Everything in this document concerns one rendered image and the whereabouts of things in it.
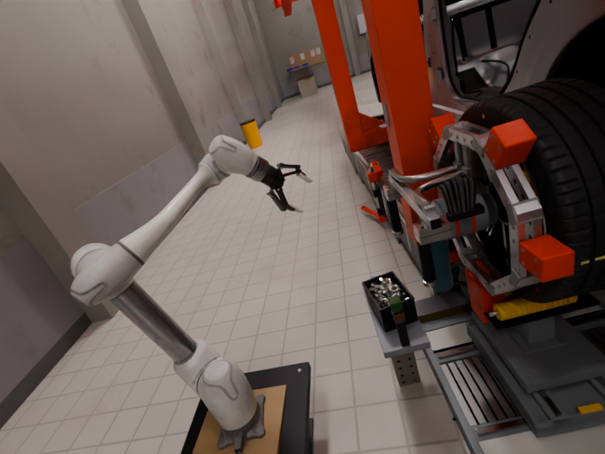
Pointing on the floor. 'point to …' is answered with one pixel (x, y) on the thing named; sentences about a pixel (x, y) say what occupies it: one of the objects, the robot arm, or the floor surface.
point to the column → (407, 364)
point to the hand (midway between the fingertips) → (303, 195)
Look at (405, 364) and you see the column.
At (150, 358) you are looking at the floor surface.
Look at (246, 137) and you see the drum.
